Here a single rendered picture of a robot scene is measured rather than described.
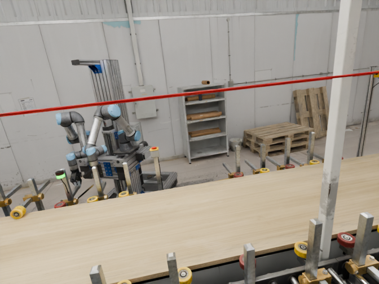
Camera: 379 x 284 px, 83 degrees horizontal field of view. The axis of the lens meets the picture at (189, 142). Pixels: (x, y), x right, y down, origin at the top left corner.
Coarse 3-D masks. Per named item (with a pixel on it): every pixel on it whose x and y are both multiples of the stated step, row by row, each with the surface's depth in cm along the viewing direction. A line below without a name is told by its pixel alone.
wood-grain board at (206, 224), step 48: (192, 192) 171; (240, 192) 164; (288, 192) 158; (0, 240) 138; (48, 240) 133; (96, 240) 129; (144, 240) 126; (192, 240) 122; (240, 240) 119; (288, 240) 115
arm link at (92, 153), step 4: (88, 148) 184; (92, 148) 182; (88, 152) 180; (92, 152) 181; (96, 152) 185; (88, 156) 181; (92, 156) 182; (96, 156) 185; (88, 160) 184; (92, 160) 182; (96, 160) 185
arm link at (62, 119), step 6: (60, 114) 210; (66, 114) 211; (60, 120) 209; (66, 120) 212; (72, 120) 214; (66, 126) 218; (72, 126) 229; (72, 132) 234; (72, 138) 242; (78, 138) 248
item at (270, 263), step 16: (336, 240) 125; (256, 256) 118; (272, 256) 120; (288, 256) 122; (336, 256) 129; (192, 272) 114; (208, 272) 115; (224, 272) 117; (240, 272) 119; (256, 272) 121; (272, 272) 124
